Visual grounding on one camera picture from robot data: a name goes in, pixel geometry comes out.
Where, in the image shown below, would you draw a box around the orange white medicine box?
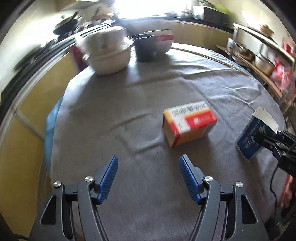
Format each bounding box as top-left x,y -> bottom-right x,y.
163,101 -> 217,148

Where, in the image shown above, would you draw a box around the steel pot on rack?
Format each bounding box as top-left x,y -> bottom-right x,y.
254,53 -> 275,77

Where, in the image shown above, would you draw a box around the black wok with lid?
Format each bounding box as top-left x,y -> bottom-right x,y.
53,11 -> 81,36

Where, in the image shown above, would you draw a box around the long bamboo stick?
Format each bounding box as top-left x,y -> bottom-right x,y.
172,47 -> 251,76

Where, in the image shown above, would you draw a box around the white red bowl stack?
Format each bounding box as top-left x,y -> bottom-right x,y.
145,30 -> 174,55

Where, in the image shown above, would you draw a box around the yellow lower cabinets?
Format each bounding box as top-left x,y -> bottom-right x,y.
0,19 -> 232,237

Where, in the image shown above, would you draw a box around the blue toothpaste box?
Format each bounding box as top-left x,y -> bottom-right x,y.
236,107 -> 279,160

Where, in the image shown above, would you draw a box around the red plastic bag on rack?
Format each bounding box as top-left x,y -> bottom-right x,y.
271,63 -> 292,93

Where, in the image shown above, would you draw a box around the grey tablecloth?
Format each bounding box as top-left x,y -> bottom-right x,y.
51,49 -> 286,240

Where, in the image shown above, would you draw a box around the metal storage rack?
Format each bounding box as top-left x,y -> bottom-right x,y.
217,23 -> 295,116

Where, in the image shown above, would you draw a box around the microwave oven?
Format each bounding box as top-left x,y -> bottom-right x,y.
193,6 -> 229,28

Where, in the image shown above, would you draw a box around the white stacked bowls with bag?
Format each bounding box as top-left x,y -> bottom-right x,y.
75,26 -> 133,76

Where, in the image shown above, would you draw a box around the black cable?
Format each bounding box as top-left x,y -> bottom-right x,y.
270,162 -> 287,223

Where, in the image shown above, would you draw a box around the black chopstick holder cup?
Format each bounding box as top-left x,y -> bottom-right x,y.
133,33 -> 156,63

